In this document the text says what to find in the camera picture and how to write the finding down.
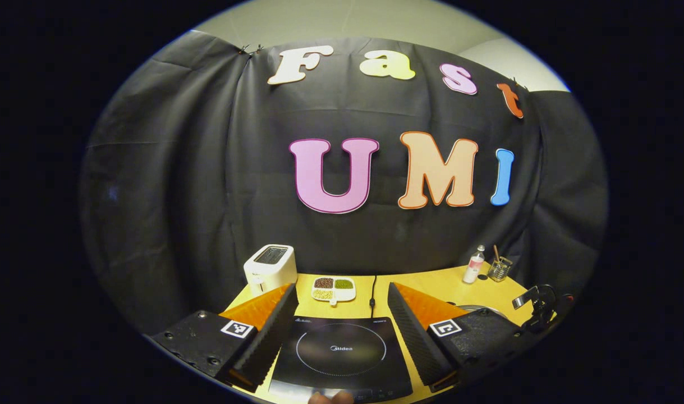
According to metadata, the black backdrop cloth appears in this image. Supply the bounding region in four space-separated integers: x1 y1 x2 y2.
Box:
78 29 609 337

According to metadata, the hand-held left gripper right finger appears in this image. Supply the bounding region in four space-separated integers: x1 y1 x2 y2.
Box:
387 282 538 393

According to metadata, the steel pot with black handle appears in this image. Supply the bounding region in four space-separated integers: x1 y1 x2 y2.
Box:
457 304 511 320

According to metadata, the wire utensil holder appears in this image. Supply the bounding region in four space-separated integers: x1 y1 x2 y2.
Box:
488 256 513 282

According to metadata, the black induction cooktop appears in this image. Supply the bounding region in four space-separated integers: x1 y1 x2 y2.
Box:
268 316 414 403

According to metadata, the white toaster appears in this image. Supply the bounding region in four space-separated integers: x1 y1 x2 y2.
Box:
243 244 299 298

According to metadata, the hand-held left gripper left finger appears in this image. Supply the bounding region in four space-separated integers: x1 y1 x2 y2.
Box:
145 282 301 393

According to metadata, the white divided dish of beans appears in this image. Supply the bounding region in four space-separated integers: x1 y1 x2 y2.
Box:
311 276 356 306

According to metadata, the clear bottle with pink label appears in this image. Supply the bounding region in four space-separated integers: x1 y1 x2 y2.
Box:
462 245 486 284

